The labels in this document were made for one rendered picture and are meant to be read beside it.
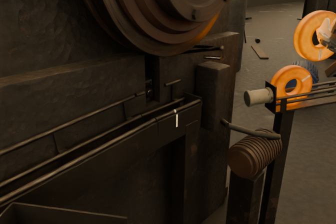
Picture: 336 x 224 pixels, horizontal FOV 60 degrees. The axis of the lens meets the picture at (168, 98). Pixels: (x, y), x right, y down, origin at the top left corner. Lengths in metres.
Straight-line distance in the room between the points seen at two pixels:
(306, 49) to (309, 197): 0.99
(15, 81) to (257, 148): 0.79
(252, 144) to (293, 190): 0.77
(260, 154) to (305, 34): 0.42
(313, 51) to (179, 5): 0.52
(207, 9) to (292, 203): 1.23
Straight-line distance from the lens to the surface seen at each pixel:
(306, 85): 1.19
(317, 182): 1.92
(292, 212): 1.67
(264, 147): 1.11
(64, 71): 0.73
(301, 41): 1.00
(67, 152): 0.75
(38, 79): 0.70
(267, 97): 1.11
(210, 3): 0.75
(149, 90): 0.91
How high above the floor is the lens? 1.07
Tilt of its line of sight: 22 degrees down
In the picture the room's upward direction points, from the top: straight up
